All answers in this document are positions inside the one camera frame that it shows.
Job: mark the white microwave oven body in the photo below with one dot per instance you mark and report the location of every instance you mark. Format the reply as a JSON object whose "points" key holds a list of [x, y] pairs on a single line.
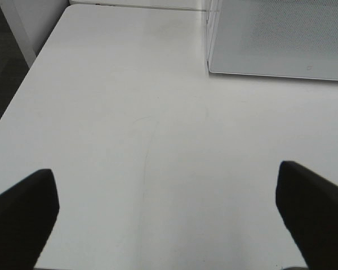
{"points": [[210, 11]]}

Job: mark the white microwave door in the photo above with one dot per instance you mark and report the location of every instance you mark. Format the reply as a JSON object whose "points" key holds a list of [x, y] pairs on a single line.
{"points": [[292, 39]]}

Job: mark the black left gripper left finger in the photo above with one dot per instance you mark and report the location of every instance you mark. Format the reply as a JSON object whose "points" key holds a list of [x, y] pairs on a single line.
{"points": [[28, 213]]}

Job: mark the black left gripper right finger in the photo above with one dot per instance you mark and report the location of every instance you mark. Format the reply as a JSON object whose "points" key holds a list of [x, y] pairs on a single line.
{"points": [[308, 205]]}

